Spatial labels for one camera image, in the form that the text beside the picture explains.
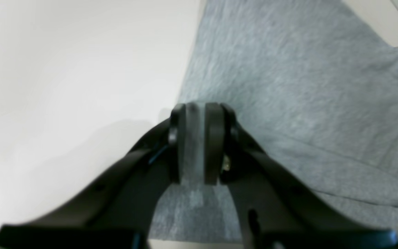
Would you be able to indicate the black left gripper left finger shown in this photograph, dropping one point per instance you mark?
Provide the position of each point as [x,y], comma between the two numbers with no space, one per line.
[116,209]

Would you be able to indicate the grey T-shirt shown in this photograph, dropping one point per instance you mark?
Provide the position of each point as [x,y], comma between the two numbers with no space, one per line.
[315,87]

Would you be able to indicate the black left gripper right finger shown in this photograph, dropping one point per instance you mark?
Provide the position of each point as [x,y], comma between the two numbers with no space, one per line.
[275,209]

